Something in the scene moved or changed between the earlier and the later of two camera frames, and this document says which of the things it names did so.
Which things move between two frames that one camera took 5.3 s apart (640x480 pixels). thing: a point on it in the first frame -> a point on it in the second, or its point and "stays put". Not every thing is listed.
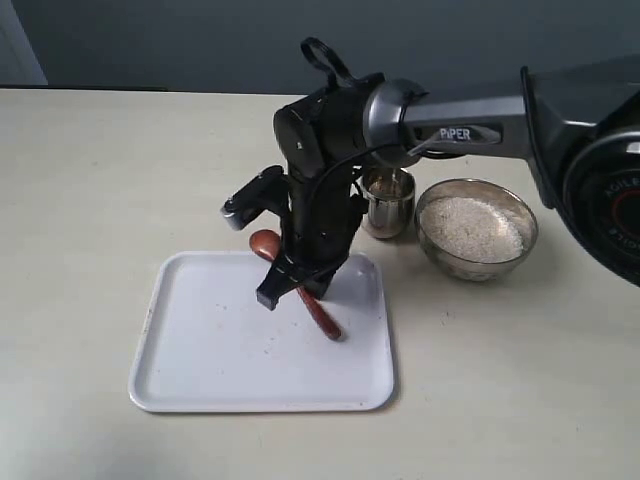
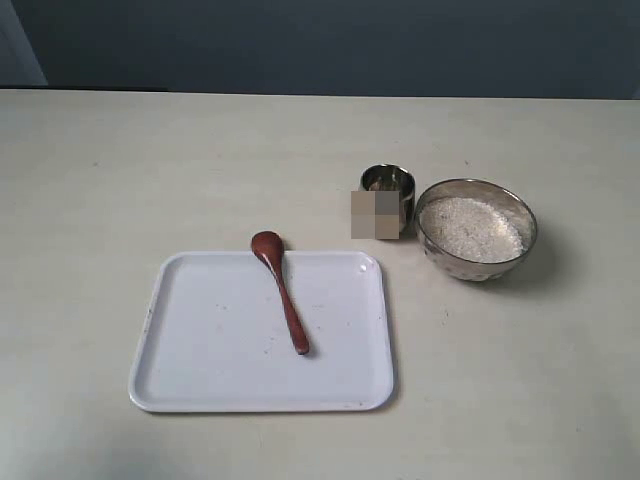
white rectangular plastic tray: (202, 342) stays put
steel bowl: (489, 192) stays put
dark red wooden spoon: (266, 244) -> (269, 246)
